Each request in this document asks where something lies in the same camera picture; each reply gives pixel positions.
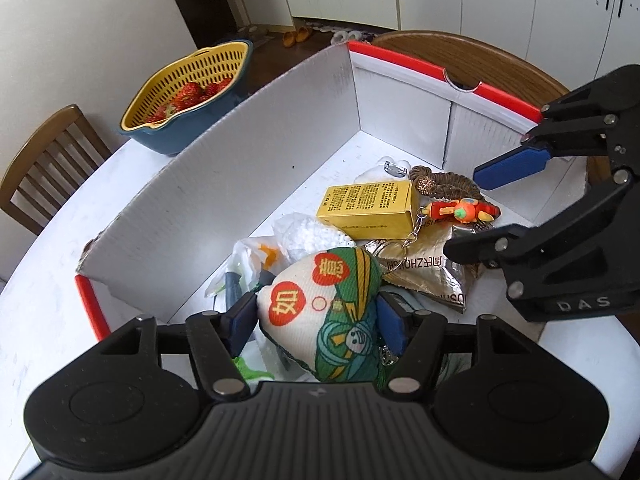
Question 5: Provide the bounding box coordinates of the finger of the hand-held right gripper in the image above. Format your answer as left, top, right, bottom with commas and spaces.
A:
444, 169, 640, 301
472, 64, 640, 192

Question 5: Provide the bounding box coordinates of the pile of red strawberries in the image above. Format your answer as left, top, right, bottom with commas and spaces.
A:
145, 77, 234, 123

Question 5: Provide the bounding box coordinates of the clear bag with orange print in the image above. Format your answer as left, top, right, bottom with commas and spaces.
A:
206, 237, 292, 313

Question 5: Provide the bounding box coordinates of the orange toy keychain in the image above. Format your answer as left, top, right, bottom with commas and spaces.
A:
415, 199, 501, 241

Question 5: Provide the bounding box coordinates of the foil snack packet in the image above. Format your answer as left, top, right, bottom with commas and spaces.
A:
366, 225, 487, 314

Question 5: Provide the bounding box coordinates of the yellow and blue colander basket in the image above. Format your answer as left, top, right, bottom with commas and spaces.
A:
119, 40, 254, 156

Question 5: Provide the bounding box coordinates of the wooden chair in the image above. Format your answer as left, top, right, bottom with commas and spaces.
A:
372, 30, 608, 186
0, 105, 113, 237

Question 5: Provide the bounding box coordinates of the red cardboard shoe box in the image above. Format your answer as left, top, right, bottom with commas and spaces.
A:
75, 40, 591, 341

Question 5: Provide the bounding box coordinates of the white round trinket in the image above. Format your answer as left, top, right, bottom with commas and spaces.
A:
356, 157, 414, 183

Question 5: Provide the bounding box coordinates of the brown hair scrunchie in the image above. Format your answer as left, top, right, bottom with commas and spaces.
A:
409, 167, 484, 199

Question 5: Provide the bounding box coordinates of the bag of white beads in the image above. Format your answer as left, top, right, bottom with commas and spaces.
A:
274, 212, 357, 264

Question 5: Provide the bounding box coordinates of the small yellow box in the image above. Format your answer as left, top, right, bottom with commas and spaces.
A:
316, 180, 421, 241

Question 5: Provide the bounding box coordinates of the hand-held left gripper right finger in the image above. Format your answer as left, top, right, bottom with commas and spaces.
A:
376, 292, 561, 401

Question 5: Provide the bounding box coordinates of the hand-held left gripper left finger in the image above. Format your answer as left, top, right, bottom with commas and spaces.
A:
75, 292, 258, 401

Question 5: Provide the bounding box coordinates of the green embroidered sachet pouch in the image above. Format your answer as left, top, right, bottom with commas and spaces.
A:
255, 247, 385, 383

